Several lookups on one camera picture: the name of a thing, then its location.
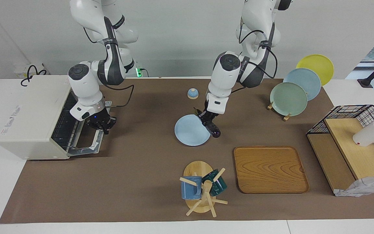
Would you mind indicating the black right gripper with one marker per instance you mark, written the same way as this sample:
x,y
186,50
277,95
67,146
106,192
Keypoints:
x,y
101,119

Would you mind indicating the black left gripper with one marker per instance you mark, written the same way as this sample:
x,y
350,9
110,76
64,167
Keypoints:
x,y
209,117

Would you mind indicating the purple eggplant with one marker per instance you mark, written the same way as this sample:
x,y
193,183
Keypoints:
x,y
215,131

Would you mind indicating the glass oven door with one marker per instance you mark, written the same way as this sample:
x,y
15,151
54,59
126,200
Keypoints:
x,y
89,146

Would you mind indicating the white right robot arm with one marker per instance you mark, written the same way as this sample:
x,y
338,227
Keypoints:
x,y
83,87

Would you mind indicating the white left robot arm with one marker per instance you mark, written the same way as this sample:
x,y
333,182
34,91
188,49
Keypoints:
x,y
226,78

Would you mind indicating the cream toaster oven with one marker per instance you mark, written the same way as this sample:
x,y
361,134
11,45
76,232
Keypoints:
x,y
28,117

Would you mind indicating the wooden mug tree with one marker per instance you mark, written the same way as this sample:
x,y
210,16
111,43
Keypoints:
x,y
196,169

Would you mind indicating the brown table mat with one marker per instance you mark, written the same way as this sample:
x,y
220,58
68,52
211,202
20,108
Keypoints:
x,y
125,178

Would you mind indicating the dark green mug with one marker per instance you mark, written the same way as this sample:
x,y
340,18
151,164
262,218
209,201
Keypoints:
x,y
218,187

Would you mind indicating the blue mug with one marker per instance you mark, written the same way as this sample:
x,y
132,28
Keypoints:
x,y
190,190

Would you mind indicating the wooden plate rack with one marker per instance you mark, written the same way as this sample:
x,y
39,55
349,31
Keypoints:
x,y
286,117

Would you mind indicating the wooden serving tray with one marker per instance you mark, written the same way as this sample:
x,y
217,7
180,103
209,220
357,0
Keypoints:
x,y
269,170

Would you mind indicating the pale green plate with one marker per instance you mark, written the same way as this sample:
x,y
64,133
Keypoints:
x,y
287,99

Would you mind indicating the racked light blue plate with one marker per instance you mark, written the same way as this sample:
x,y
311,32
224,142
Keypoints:
x,y
307,81

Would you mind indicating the yellow plate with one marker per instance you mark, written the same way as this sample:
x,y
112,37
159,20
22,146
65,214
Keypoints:
x,y
318,65

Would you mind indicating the wooden stepped shelf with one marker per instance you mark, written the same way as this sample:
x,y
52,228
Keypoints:
x,y
355,156

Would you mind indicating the white plastic cup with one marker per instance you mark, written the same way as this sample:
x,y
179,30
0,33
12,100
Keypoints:
x,y
368,135

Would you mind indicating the white grid patterned cloth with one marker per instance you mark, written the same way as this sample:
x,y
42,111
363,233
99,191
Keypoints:
x,y
362,187

